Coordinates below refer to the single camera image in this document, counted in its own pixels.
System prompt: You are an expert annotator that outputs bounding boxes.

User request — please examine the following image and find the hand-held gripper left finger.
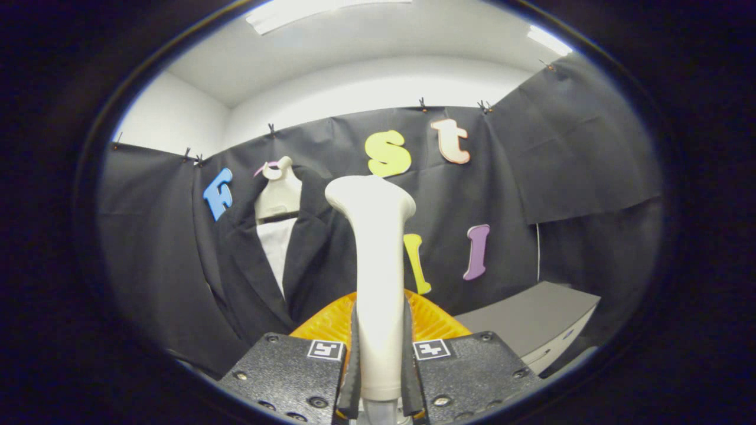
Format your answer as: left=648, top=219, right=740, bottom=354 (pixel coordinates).
left=217, top=289, right=361, bottom=425

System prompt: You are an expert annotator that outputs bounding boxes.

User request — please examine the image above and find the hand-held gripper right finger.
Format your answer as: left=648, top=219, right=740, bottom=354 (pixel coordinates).
left=402, top=288, right=541, bottom=425

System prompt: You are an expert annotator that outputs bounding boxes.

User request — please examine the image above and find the white garment steamer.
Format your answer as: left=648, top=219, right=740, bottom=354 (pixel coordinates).
left=325, top=175, right=417, bottom=425

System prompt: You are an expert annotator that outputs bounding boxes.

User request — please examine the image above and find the black blazer jacket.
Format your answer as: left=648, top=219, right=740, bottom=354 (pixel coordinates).
left=195, top=165, right=361, bottom=355

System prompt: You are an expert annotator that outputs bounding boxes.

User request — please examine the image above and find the white shirt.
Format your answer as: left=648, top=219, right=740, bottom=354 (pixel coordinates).
left=257, top=217, right=299, bottom=299

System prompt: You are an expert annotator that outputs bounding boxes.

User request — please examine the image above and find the white clothes hanger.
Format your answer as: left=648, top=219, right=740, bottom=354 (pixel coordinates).
left=254, top=156, right=303, bottom=225

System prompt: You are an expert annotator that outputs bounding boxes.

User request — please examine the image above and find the grey cabinet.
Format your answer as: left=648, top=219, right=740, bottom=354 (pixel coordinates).
left=454, top=281, right=602, bottom=375

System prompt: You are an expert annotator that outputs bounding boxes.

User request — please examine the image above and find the black backdrop cloth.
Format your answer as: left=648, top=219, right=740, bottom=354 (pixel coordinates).
left=97, top=52, right=663, bottom=378

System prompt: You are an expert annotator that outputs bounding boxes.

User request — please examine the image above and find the small ceiling light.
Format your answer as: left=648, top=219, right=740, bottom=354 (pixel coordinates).
left=527, top=25, right=573, bottom=57

